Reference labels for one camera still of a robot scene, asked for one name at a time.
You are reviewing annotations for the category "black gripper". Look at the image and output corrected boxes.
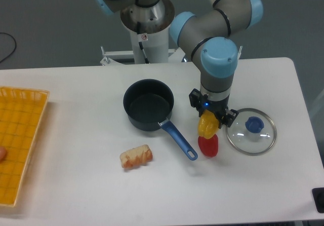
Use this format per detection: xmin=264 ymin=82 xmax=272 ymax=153
xmin=189 ymin=89 xmax=239 ymax=128

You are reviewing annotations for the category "yellow toy pepper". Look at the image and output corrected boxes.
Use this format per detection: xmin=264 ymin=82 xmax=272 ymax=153
xmin=197 ymin=109 xmax=219 ymax=139

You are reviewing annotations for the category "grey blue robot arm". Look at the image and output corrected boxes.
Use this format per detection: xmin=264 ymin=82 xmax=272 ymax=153
xmin=96 ymin=0 xmax=263 ymax=127

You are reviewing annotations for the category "red toy pepper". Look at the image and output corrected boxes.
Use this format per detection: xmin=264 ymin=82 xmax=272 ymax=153
xmin=198 ymin=134 xmax=219 ymax=157

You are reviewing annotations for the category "glass lid blue knob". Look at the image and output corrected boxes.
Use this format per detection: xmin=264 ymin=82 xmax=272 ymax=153
xmin=225 ymin=108 xmax=277 ymax=156

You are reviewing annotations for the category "toy bread loaf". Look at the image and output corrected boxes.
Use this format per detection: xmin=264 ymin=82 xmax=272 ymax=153
xmin=119 ymin=144 xmax=153 ymax=169

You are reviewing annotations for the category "black table corner object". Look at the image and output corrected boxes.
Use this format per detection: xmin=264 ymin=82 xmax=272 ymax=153
xmin=312 ymin=187 xmax=324 ymax=213

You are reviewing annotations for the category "yellow plastic basket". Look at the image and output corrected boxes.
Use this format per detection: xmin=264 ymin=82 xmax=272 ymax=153
xmin=1 ymin=86 xmax=50 ymax=207

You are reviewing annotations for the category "dark pot blue handle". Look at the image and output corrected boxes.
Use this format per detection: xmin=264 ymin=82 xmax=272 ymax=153
xmin=123 ymin=79 xmax=198 ymax=161

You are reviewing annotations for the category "black cable on floor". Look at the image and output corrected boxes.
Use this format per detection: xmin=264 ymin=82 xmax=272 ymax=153
xmin=0 ymin=32 xmax=17 ymax=64

